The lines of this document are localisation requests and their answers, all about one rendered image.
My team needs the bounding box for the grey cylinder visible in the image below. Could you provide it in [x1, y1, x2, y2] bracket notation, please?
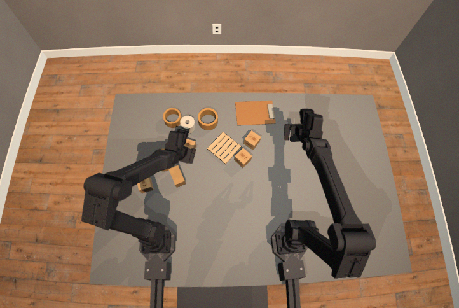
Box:
[181, 116, 195, 134]

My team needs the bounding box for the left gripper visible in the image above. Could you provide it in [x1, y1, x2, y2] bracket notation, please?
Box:
[180, 148, 196, 164]

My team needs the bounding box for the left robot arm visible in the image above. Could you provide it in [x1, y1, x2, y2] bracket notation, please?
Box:
[81, 129, 189, 253]

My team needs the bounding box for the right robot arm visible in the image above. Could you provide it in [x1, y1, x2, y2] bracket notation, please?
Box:
[275, 108, 376, 279]

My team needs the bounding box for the small wooden pallet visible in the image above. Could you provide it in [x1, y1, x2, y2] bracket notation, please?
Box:
[207, 132, 241, 164]

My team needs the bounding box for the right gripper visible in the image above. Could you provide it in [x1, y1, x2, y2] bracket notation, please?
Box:
[284, 124, 301, 142]

